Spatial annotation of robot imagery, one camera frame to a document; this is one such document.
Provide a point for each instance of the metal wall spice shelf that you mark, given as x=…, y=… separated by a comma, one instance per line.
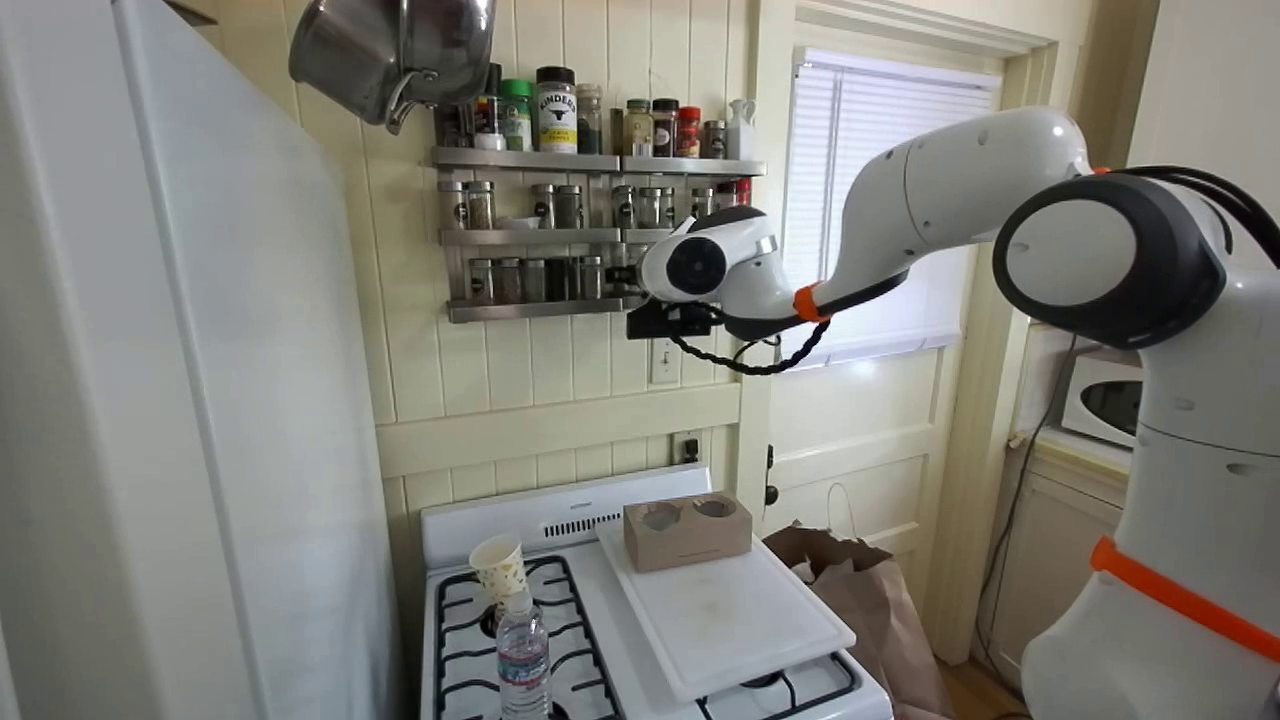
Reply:
x=536, y=233

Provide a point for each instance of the white cutting board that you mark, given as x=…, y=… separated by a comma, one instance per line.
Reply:
x=726, y=621

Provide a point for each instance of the brown paper bag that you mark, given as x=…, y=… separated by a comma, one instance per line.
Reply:
x=871, y=592

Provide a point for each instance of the green lid spice jar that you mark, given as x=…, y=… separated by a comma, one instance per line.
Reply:
x=519, y=112

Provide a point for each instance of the white refrigerator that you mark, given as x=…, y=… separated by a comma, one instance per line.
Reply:
x=189, y=497

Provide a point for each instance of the white window blind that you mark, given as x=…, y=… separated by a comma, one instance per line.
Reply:
x=849, y=111

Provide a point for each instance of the patterned paper cup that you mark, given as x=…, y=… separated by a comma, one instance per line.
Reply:
x=498, y=567

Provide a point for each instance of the white microwave oven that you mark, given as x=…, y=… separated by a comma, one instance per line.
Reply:
x=1102, y=399

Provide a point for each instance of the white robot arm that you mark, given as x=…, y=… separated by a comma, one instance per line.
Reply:
x=1166, y=263

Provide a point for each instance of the large hanging steel pot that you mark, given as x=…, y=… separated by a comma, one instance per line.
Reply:
x=379, y=58

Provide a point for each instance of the white gas stove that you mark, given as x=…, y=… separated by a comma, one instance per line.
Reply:
x=599, y=653

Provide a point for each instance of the white label spice jar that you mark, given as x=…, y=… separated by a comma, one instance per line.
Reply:
x=558, y=111

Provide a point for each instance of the red spice jar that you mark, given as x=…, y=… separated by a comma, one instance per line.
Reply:
x=691, y=124

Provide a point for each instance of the clear plastic water bottle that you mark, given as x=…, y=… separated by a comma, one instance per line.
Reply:
x=522, y=662

